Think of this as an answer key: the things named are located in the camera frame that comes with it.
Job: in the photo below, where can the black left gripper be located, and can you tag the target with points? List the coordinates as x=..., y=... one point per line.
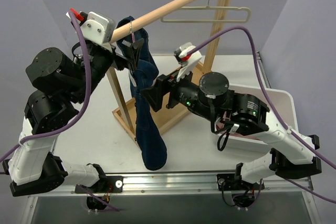
x=117, y=59

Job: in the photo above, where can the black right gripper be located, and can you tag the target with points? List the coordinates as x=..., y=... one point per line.
x=171, y=92

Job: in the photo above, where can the dark blue denim skirt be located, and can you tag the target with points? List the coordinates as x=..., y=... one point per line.
x=152, y=146

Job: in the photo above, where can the pink hanger with metal hook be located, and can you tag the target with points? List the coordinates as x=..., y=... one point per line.
x=131, y=32

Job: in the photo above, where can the pink pleated skirt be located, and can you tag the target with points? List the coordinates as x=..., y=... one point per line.
x=220, y=129

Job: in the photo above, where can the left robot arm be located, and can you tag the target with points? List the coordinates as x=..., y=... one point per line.
x=59, y=84

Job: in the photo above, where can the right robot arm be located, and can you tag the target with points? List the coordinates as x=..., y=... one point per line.
x=230, y=112

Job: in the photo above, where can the wooden clothes rack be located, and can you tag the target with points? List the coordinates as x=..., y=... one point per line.
x=165, y=120

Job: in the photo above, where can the white plastic basket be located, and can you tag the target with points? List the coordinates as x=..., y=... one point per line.
x=284, y=104

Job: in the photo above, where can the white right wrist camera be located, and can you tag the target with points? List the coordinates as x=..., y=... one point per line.
x=187, y=60

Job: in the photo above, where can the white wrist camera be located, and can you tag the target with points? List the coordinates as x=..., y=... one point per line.
x=96, y=27
x=187, y=60

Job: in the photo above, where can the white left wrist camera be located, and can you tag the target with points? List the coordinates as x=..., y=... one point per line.
x=96, y=27

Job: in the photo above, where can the aluminium mounting rail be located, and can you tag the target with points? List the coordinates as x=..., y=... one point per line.
x=172, y=183

